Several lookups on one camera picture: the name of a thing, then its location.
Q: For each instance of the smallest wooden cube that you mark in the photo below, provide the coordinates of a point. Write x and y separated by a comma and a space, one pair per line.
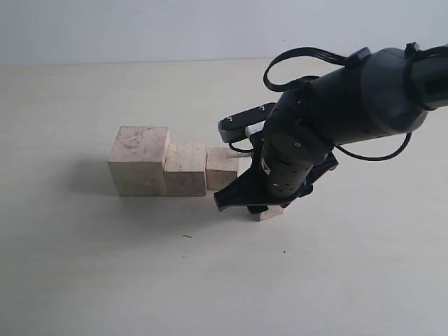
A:
273, 211

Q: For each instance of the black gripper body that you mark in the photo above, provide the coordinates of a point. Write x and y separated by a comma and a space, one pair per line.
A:
295, 149

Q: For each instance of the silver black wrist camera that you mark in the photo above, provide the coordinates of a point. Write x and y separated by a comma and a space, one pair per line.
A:
232, 128

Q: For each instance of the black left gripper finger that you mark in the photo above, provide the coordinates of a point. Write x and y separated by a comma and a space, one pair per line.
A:
277, 204

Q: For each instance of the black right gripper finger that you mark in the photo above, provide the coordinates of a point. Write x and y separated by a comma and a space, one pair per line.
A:
245, 191

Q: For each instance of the third largest wooden cube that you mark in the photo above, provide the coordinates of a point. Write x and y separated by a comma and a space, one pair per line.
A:
221, 168

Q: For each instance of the second largest wooden cube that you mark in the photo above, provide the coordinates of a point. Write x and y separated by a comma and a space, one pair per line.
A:
185, 170

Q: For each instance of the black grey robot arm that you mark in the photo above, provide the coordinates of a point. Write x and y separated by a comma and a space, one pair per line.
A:
370, 95

